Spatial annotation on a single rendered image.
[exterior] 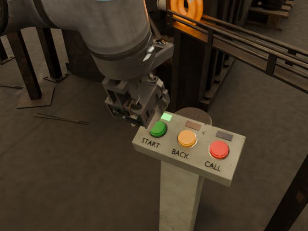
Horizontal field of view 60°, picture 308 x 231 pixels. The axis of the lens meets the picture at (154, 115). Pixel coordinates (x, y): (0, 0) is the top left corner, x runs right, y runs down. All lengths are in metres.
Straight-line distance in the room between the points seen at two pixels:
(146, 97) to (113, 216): 0.82
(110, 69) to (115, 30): 0.07
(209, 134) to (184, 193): 0.18
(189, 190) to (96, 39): 0.48
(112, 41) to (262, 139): 1.32
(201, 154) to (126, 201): 0.68
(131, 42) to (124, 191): 0.98
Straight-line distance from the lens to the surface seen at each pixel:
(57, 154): 1.46
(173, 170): 0.66
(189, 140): 0.61
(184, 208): 0.78
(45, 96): 1.86
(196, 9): 1.01
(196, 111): 0.82
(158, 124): 0.63
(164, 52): 0.49
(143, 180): 1.28
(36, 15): 0.36
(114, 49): 0.34
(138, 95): 0.45
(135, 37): 0.34
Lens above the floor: 1.04
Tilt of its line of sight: 41 degrees down
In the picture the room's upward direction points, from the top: straight up
